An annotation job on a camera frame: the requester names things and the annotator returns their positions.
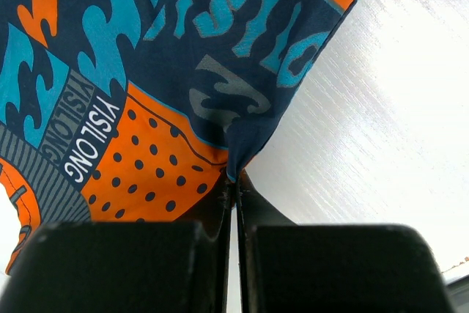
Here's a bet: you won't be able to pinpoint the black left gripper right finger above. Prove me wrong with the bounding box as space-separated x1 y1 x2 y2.
236 173 455 312

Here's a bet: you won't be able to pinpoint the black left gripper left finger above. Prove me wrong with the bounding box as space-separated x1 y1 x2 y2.
1 174 233 312

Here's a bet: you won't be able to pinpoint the blue orange patterned shorts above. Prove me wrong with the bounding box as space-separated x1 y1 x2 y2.
1 0 356 275

